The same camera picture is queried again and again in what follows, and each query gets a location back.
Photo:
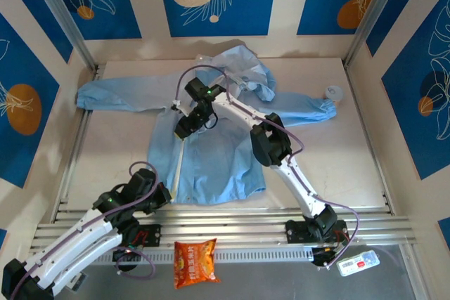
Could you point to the white labelled plastic box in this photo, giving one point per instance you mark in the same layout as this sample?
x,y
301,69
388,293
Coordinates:
x,y
358,263

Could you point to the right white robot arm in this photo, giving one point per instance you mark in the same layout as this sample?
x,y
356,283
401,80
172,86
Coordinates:
x,y
239,110

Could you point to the small white round container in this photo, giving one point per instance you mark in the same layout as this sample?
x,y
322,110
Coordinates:
x,y
334,93

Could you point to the light blue zip jacket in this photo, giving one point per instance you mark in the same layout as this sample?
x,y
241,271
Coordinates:
x,y
218,159

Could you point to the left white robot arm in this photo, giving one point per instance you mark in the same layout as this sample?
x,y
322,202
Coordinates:
x,y
70,240

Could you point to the long aluminium mounting rail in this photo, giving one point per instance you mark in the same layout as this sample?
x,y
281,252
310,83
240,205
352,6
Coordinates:
x,y
228,224

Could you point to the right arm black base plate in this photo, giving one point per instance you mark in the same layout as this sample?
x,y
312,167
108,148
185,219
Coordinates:
x,y
295,231

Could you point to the orange snack bag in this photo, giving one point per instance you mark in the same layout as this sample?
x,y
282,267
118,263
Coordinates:
x,y
195,261

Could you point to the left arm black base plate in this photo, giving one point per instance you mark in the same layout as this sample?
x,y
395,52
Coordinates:
x,y
151,235

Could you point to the aluminium frame post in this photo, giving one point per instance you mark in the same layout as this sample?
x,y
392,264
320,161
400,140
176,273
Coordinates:
x,y
63,15
376,8

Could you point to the aluminium table edge rail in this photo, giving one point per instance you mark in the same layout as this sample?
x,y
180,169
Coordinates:
x,y
366,131
93,82

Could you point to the black and white label card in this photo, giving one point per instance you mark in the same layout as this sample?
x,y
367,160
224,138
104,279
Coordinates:
x,y
78,280

